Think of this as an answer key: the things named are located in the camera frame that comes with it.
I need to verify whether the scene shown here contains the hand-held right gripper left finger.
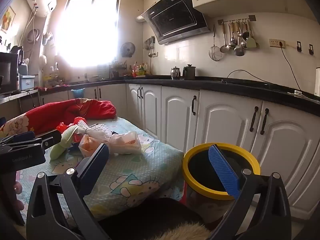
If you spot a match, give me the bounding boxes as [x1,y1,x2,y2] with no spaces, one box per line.
[26,143,112,240]

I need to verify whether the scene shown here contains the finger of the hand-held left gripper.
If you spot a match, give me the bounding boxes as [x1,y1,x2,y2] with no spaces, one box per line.
[0,129,62,155]
[0,131,36,145]

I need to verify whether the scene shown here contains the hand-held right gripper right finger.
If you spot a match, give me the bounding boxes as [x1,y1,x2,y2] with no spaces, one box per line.
[207,144,292,240]

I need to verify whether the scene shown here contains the pale green cloth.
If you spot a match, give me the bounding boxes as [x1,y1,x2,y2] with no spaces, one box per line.
[50,125,79,161]

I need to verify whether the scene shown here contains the red plastic wrapper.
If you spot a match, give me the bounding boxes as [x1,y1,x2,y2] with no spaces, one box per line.
[56,117,85,135]

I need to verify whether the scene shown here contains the dark blue wrapper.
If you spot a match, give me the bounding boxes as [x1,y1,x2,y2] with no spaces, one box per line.
[67,141,82,153]

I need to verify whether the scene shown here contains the yellow rimmed waste bin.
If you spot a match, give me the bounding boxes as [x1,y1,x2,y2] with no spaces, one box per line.
[182,142,261,227]

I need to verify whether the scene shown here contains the white printed plastic bag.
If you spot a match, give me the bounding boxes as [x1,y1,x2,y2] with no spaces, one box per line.
[78,131,142,158]

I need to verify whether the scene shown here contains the person's left hand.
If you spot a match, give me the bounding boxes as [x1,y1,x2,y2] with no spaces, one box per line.
[13,181,25,212]

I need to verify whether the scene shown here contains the red blanket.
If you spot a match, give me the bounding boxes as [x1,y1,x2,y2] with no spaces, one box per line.
[0,99,117,140]

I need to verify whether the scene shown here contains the cartoon printed blanket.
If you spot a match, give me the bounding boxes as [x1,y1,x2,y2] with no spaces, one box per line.
[0,116,184,230]

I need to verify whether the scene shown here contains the stainless steel shelf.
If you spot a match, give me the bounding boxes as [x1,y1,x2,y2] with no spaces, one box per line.
[0,90,39,105]

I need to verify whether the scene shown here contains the red plastic base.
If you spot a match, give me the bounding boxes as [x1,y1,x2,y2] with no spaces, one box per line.
[179,181,187,204]

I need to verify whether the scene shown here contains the red counter cloth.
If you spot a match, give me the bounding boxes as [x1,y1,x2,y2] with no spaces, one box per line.
[34,85,70,93]

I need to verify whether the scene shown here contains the light blue plastic basin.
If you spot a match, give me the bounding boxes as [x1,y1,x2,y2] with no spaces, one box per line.
[71,89,85,100]

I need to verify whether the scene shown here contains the blue plastic crate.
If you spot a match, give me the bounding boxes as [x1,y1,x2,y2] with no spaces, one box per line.
[19,74,35,91]

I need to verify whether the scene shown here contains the black microwave oven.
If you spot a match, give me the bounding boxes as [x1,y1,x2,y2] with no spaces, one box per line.
[0,52,19,94]

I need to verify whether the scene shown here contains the white base cabinets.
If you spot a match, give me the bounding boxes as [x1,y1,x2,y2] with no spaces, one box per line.
[40,82,320,214]

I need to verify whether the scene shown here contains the grey plastic jug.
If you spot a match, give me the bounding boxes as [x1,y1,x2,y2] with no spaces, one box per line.
[18,59,30,75]

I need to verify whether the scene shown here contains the dark cloth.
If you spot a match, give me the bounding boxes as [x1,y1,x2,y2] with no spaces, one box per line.
[96,197,213,240]

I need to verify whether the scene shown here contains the tan fur trim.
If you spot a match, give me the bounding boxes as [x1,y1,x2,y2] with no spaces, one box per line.
[147,220,212,240]

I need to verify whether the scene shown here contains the black countertop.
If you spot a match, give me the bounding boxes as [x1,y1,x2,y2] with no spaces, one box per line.
[37,75,320,117]

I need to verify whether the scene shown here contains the dish rack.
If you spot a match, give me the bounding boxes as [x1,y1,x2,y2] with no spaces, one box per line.
[110,61,128,79]

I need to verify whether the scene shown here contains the row of condiment bottles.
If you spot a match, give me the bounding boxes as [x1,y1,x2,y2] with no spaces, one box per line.
[127,60,152,77]

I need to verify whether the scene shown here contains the black pot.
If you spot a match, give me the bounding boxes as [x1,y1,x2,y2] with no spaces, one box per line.
[182,64,196,80]

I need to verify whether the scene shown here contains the white power adapter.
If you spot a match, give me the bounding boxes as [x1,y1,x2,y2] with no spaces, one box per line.
[287,89,315,99]

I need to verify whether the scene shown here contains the bright window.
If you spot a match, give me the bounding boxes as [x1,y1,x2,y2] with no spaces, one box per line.
[56,0,120,68]

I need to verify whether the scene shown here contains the steel ladle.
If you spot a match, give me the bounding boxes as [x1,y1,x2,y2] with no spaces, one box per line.
[234,21,245,57]
[229,21,238,49]
[220,22,230,53]

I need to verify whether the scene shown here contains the hanging kitchen tools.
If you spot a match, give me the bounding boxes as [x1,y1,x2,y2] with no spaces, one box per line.
[146,36,156,58]

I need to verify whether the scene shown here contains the green spatula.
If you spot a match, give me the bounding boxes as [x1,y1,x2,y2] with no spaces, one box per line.
[246,21,258,49]

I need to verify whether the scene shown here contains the white electric kettle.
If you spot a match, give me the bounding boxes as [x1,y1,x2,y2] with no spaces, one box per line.
[314,66,320,97]

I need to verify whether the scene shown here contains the steel slotted spoon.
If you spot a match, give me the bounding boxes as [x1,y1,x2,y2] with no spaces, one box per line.
[240,21,250,48]

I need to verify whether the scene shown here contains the black range hood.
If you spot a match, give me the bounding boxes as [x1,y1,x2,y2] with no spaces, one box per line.
[140,0,211,45]

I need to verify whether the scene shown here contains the black power cable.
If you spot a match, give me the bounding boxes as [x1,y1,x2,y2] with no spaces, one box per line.
[280,42,302,92]
[227,69,272,83]

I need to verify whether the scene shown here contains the coiled white hose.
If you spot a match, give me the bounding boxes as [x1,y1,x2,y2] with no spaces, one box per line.
[19,5,42,46]

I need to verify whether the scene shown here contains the small wall fan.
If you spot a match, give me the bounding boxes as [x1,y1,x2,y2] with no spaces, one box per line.
[120,42,136,58]

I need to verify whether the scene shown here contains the wire strainer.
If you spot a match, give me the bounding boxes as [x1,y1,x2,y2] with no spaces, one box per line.
[209,25,223,61]

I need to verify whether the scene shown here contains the framed wall picture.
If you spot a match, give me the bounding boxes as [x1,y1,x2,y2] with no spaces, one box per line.
[0,5,16,34]

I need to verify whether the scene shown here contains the utensil hanging rail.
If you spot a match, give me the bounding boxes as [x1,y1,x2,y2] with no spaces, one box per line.
[217,15,257,26]

